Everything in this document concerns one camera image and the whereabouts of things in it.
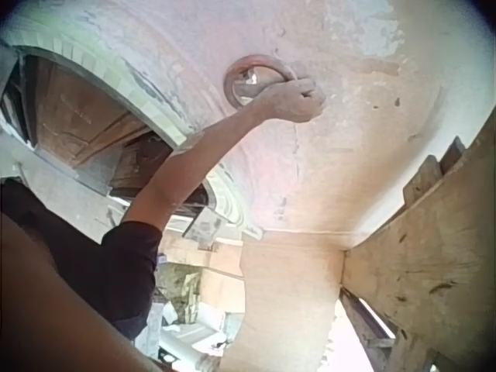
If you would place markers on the person's right hand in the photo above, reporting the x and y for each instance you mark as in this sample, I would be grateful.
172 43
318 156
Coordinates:
291 101

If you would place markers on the person's right fingers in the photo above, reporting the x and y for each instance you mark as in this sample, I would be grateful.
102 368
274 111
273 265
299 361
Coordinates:
310 97

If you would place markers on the wooden scaffold plank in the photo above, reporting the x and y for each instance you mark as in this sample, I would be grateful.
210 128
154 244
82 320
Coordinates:
430 248

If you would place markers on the heap of bags and cartons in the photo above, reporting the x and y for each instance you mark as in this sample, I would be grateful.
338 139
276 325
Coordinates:
193 294

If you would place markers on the brown wooden door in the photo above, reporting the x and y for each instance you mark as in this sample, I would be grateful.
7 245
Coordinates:
77 116

